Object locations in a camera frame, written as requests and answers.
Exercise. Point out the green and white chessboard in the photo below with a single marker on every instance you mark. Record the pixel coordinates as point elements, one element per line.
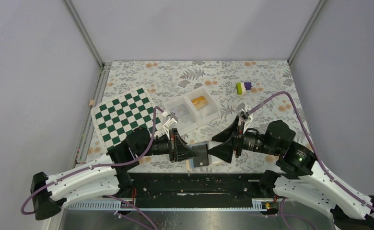
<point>116,118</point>

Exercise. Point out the orange gold card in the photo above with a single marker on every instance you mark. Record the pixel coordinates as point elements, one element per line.
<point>199,102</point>

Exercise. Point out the white two-compartment plastic bin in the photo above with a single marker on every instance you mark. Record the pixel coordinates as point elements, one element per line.
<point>195,118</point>

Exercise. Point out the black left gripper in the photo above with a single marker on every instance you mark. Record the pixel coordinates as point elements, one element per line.
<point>178,148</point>

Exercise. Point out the green white purple toy block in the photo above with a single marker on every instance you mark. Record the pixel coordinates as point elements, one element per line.
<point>243,87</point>

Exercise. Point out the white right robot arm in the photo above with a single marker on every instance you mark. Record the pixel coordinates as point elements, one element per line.
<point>302,177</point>

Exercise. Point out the beige leather card holder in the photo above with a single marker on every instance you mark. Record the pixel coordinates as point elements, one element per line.
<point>213,160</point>

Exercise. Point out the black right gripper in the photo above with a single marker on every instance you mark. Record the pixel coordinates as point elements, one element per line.
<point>233,130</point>

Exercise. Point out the white VIP card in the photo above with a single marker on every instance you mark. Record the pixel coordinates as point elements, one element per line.
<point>179,111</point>

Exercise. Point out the dark grey credit card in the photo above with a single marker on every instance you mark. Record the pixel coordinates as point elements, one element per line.
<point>202,158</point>

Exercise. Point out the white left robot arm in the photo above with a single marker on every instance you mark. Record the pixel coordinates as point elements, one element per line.
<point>107,175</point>

